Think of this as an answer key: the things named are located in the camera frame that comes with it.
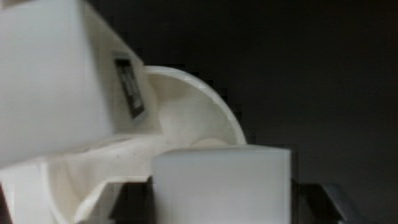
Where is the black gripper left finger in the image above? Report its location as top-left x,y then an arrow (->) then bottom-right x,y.
109,178 -> 156,224

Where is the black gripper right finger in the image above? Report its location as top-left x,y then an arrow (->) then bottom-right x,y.
291,181 -> 362,224

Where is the white round stool seat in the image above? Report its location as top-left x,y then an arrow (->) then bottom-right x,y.
0,66 -> 246,224

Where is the white stool leg with tag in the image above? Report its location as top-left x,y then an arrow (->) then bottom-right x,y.
0,0 -> 156,167

